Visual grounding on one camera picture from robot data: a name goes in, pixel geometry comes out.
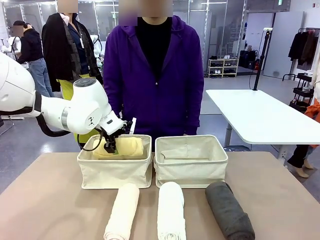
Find wooden shoe rack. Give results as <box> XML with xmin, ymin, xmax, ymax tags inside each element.
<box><xmin>207</xmin><ymin>54</ymin><xmax>240</xmax><ymax>79</ymax></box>

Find black trolley cart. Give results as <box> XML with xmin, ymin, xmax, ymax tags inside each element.
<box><xmin>289</xmin><ymin>72</ymin><xmax>315</xmax><ymax>114</ymax></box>

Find person in dark top and jeans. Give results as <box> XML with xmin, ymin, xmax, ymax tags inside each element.
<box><xmin>12</xmin><ymin>20</ymin><xmax>55</xmax><ymax>99</ymax></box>

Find yellow towel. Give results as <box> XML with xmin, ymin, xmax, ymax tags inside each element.
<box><xmin>92</xmin><ymin>136</ymin><xmax>145</xmax><ymax>161</ymax></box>

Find thick black left arm hose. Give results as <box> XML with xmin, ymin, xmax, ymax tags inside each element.
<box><xmin>35</xmin><ymin>115</ymin><xmax>74</xmax><ymax>138</ymax></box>

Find black camera stand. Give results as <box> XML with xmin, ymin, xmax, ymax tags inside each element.
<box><xmin>252</xmin><ymin>27</ymin><xmax>274</xmax><ymax>92</ymax></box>

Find dark grey towel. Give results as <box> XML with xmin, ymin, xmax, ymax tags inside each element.
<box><xmin>204</xmin><ymin>181</ymin><xmax>256</xmax><ymax>240</ymax></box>

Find white folding table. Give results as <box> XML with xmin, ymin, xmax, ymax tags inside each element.
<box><xmin>205</xmin><ymin>88</ymin><xmax>320</xmax><ymax>161</ymax></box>

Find beige fabric basket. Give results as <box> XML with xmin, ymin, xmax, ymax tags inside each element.
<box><xmin>76</xmin><ymin>134</ymin><xmax>154</xmax><ymax>190</ymax></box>
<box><xmin>152</xmin><ymin>134</ymin><xmax>229</xmax><ymax>189</ymax></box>

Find person in orange jacket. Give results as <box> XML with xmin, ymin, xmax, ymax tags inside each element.
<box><xmin>286</xmin><ymin>71</ymin><xmax>320</xmax><ymax>179</ymax></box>

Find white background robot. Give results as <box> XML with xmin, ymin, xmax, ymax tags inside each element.
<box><xmin>89</xmin><ymin>34</ymin><xmax>104</xmax><ymax>58</ymax></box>

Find person in purple hoodie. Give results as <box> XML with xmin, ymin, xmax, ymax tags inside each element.
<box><xmin>102</xmin><ymin>0</ymin><xmax>206</xmax><ymax>141</ymax></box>

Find white towel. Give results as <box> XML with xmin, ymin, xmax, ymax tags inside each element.
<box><xmin>156</xmin><ymin>181</ymin><xmax>187</xmax><ymax>240</ymax></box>

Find clothes rack with dark coats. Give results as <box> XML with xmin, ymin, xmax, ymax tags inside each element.
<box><xmin>282</xmin><ymin>26</ymin><xmax>320</xmax><ymax>82</ymax></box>

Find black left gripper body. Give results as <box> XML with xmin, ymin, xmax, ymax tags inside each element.
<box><xmin>101</xmin><ymin>127</ymin><xmax>126</xmax><ymax>149</ymax></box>

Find rolled pale pink towel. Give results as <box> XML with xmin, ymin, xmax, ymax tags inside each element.
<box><xmin>103</xmin><ymin>182</ymin><xmax>141</xmax><ymax>240</ymax></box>

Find black bags pile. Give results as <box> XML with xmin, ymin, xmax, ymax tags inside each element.
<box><xmin>238</xmin><ymin>49</ymin><xmax>259</xmax><ymax>70</ymax></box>

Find thin black left gripper cable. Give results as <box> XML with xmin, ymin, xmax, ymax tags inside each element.
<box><xmin>76</xmin><ymin>127</ymin><xmax>105</xmax><ymax>153</ymax></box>

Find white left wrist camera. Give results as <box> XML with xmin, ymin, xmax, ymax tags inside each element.
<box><xmin>128</xmin><ymin>117</ymin><xmax>138</xmax><ymax>134</ymax></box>

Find person with yellow apron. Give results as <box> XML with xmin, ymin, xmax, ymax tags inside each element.
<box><xmin>41</xmin><ymin>0</ymin><xmax>105</xmax><ymax>101</ymax></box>

